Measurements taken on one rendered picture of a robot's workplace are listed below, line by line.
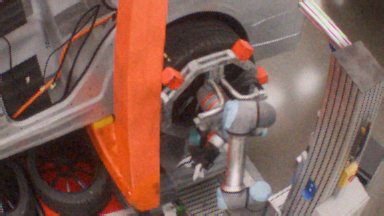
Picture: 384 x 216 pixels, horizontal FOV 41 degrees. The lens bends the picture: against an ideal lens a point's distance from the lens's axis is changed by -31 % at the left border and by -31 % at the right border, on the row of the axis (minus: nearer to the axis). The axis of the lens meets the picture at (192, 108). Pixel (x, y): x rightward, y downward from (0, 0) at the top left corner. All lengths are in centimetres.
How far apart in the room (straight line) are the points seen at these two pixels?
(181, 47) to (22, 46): 124
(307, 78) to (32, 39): 237
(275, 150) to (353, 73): 236
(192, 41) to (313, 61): 197
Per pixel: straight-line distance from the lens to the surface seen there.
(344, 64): 240
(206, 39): 356
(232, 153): 303
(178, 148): 429
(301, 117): 488
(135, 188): 342
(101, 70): 351
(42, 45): 415
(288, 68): 519
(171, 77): 344
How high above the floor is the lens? 362
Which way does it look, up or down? 49 degrees down
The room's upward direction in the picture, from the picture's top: 5 degrees clockwise
